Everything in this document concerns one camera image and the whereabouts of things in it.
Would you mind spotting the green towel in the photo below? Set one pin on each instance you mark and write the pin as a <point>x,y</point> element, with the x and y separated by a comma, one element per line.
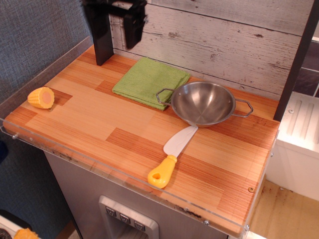
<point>147,77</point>

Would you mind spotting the silver dispenser button panel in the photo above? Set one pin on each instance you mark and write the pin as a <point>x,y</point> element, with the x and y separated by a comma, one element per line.
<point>127,220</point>

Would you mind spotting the orange toy on floor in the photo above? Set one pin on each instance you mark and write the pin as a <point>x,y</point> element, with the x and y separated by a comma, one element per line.
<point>25,234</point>

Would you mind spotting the dark vertical post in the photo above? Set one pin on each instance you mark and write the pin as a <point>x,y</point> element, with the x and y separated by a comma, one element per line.
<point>298,60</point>

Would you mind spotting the white toy sink unit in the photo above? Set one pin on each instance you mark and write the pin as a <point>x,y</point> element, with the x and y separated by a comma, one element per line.
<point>295,163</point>

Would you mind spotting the grey toy fridge cabinet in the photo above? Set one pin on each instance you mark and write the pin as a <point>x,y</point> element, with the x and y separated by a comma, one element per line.
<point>82,190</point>

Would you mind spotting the clear acrylic edge guard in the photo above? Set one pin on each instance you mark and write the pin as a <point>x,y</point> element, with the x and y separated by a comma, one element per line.
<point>216,176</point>

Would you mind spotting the yellow toy corn piece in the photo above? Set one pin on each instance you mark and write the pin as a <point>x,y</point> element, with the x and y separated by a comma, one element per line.
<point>42,98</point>

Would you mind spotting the steel two-handled pot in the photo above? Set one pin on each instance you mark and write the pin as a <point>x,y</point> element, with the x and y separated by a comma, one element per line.
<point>201,103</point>

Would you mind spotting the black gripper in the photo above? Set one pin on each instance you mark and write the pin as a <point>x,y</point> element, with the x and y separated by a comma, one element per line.
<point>98,20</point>

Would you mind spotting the toy knife yellow handle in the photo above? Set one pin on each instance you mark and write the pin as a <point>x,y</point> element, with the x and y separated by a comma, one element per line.
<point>161,175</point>

